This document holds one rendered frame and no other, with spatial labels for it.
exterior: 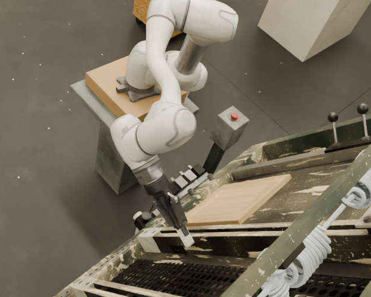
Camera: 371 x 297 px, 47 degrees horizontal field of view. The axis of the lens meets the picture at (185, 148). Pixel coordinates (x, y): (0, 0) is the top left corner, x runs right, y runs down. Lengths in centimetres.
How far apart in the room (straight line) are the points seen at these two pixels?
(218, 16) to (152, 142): 60
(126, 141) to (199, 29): 54
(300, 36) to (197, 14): 277
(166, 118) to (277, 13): 331
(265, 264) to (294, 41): 384
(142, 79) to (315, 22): 232
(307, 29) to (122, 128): 314
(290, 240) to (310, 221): 5
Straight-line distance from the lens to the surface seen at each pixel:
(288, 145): 203
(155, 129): 114
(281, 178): 164
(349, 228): 99
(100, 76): 231
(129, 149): 125
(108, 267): 166
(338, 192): 67
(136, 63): 211
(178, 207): 130
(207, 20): 157
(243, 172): 193
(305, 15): 418
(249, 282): 54
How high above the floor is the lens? 245
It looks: 51 degrees down
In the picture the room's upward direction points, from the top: 21 degrees clockwise
